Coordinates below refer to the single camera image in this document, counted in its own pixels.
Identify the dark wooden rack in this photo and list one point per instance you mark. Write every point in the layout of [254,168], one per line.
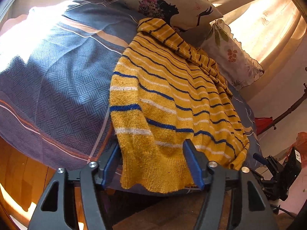
[285,115]

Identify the red cloth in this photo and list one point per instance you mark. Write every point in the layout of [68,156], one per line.
[262,123]

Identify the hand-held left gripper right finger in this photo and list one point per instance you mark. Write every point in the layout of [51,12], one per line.
[194,165]

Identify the beige printed pillow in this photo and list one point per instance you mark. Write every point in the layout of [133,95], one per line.
[172,4]

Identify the blue patterned bed quilt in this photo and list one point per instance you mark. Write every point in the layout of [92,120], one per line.
[60,76]

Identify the floral ruffled pillow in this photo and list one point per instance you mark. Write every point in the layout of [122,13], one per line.
[233,55]

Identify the yellow striped knit sweater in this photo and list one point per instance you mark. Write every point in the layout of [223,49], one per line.
[168,105]

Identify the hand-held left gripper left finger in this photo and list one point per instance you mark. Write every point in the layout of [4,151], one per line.
[109,165]

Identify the beige curtain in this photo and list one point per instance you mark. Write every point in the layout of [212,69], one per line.
[261,16]

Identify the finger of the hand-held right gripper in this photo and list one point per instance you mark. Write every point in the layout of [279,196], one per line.
[258,158]

